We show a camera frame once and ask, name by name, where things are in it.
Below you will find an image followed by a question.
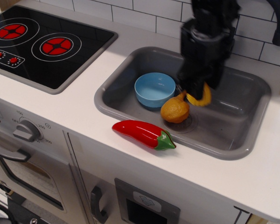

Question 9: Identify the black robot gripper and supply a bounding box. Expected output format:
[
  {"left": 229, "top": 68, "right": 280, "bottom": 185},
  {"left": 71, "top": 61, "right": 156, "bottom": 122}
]
[{"left": 177, "top": 19, "right": 235, "bottom": 100}]

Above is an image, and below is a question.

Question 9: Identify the yellow toy corn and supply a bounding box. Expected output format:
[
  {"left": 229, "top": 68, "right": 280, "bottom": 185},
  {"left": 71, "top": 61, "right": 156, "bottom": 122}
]
[{"left": 186, "top": 82, "right": 212, "bottom": 107}]

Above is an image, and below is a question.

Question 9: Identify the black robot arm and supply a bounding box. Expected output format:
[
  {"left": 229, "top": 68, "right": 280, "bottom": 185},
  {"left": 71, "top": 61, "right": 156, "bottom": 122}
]
[{"left": 177, "top": 0, "right": 240, "bottom": 100}]

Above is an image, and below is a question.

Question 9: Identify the grey toy sink basin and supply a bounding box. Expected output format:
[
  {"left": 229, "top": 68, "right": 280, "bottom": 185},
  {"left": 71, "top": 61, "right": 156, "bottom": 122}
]
[{"left": 94, "top": 47, "right": 271, "bottom": 160}]

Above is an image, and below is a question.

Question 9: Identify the light blue plastic bowl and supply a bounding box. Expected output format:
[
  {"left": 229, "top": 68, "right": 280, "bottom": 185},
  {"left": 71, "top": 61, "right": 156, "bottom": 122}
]
[{"left": 134, "top": 72, "right": 176, "bottom": 108}]

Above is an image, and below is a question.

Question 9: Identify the toy chicken drumstick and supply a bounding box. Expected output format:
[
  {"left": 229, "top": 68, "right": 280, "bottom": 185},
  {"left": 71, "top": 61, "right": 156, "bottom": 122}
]
[{"left": 161, "top": 91, "right": 189, "bottom": 124}]

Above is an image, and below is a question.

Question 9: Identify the red toy chili pepper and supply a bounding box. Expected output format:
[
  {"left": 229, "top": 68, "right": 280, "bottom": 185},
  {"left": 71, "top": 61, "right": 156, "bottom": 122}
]
[{"left": 112, "top": 120, "right": 176, "bottom": 151}]

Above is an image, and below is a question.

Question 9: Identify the grey dishwasher panel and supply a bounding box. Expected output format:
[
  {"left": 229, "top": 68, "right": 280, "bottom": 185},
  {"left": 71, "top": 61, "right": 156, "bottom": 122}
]
[{"left": 114, "top": 178, "right": 181, "bottom": 224}]

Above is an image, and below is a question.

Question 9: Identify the black toy stovetop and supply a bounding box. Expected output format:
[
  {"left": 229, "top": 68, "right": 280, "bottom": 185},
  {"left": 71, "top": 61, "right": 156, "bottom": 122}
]
[{"left": 0, "top": 6, "right": 118, "bottom": 95}]

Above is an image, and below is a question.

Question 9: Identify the grey oven knob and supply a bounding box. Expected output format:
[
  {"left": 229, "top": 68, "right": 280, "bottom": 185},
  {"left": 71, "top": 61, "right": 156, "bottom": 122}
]
[{"left": 13, "top": 120, "right": 41, "bottom": 142}]

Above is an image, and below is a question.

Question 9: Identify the toy oven door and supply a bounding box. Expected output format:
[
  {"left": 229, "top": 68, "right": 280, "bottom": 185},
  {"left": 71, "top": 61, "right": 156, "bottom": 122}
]
[{"left": 0, "top": 127, "right": 84, "bottom": 224}]

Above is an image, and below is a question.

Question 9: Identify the grey cabinet door handle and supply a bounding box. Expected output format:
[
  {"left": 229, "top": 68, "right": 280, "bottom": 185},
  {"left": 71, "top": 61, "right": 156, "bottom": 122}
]
[{"left": 90, "top": 186, "right": 108, "bottom": 224}]

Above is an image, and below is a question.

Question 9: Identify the grey oven door handle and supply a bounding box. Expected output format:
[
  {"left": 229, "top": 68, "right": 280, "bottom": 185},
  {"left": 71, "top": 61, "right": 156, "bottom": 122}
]
[{"left": 0, "top": 133, "right": 31, "bottom": 163}]

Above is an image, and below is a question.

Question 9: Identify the black cable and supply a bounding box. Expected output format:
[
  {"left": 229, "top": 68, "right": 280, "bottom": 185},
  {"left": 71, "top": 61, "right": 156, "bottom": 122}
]
[{"left": 0, "top": 202, "right": 17, "bottom": 224}]

